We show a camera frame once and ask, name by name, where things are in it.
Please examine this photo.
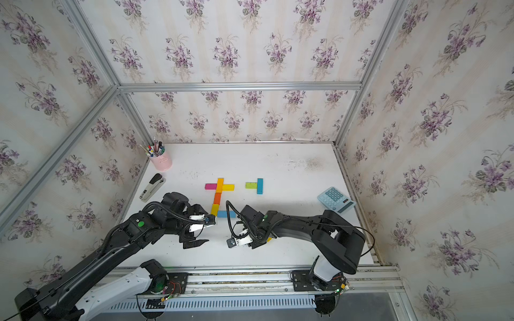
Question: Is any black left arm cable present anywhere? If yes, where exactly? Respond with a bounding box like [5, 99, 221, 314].
[142, 200, 202, 226]

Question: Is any light blue wooden block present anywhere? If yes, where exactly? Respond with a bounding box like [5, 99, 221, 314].
[218, 211, 237, 218]

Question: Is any light blue calculator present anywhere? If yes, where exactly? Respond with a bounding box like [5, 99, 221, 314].
[317, 187, 355, 215]

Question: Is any orange wooden block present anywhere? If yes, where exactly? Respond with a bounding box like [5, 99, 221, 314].
[213, 192, 222, 205]

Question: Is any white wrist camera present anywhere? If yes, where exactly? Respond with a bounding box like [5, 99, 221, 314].
[226, 235, 253, 248]
[189, 214, 216, 233]

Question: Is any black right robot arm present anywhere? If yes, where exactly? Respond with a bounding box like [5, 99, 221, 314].
[236, 205, 368, 275]

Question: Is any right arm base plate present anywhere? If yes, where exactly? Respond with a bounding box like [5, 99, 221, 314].
[290, 270, 348, 292]

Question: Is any teal wooden block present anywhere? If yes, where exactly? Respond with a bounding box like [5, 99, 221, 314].
[256, 178, 264, 195]

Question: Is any black and white stapler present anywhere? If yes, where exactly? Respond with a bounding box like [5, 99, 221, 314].
[139, 173, 165, 203]

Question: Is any orange-yellow wooden block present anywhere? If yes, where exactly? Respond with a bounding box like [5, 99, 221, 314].
[216, 178, 224, 193]

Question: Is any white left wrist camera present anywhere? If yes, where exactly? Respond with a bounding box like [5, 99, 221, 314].
[189, 214, 216, 233]

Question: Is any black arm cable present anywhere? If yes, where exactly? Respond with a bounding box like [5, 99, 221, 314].
[142, 200, 202, 226]
[224, 200, 246, 242]

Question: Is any magenta wooden block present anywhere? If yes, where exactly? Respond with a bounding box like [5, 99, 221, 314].
[205, 183, 217, 190]

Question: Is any aluminium front rail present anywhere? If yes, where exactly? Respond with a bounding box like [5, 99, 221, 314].
[70, 266, 406, 300]

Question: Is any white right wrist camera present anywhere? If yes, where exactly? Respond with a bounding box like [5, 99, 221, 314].
[226, 235, 253, 248]

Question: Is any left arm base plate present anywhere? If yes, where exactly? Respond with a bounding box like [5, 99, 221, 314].
[141, 273, 189, 296]

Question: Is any green wooden block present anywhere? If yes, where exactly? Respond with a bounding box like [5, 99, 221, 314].
[245, 182, 258, 189]

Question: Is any pink metal pen bucket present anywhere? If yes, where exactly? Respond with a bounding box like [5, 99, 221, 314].
[149, 152, 173, 172]

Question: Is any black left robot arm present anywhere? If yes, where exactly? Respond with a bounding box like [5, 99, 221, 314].
[15, 192, 216, 320]

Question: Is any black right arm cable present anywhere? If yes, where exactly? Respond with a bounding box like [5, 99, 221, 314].
[224, 200, 246, 242]

